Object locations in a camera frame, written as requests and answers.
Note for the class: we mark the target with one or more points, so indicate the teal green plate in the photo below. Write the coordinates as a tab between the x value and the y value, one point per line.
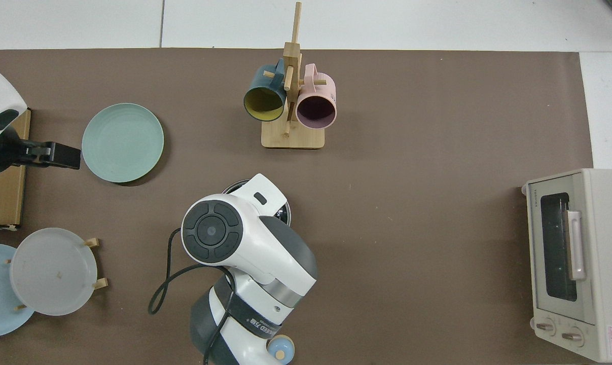
123	142

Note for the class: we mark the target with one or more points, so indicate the wooden plate rack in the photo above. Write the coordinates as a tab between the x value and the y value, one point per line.
92	243

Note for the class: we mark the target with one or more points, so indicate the grey plate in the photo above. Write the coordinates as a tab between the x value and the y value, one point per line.
52	271

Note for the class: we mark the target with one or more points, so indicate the dark teal cup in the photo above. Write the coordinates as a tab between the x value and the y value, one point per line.
265	104

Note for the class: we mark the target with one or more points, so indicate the wooden cup stand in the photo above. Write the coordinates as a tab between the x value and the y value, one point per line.
293	139

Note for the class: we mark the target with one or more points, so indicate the pink cup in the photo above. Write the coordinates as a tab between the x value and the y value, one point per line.
316	111

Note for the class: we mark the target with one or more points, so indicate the brown table cloth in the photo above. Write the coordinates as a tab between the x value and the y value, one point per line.
437	126

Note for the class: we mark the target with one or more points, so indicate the pale toaster oven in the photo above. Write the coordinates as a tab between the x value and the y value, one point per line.
605	253

